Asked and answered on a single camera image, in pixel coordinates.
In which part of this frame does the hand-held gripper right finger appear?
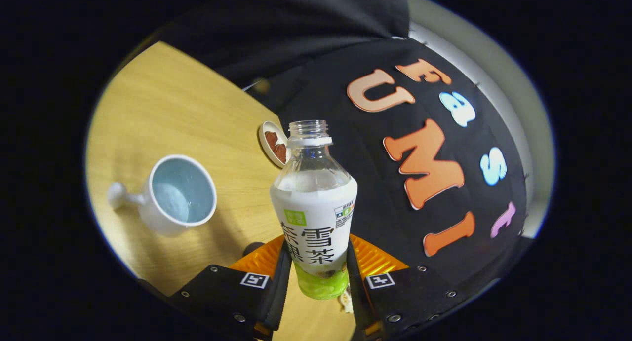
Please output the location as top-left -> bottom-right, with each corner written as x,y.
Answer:
346,234 -> 470,341

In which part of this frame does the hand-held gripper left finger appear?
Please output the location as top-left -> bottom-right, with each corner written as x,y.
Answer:
168,235 -> 293,341

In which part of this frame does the clear juice bottle white label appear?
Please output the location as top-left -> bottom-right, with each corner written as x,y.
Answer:
270,119 -> 358,301

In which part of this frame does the white cup blue inside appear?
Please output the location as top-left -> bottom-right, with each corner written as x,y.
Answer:
108,154 -> 218,237

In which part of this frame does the white dish with red snacks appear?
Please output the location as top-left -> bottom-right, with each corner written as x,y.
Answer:
259,121 -> 289,169

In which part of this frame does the wooden table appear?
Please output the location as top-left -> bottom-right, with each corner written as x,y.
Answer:
85,41 -> 356,341

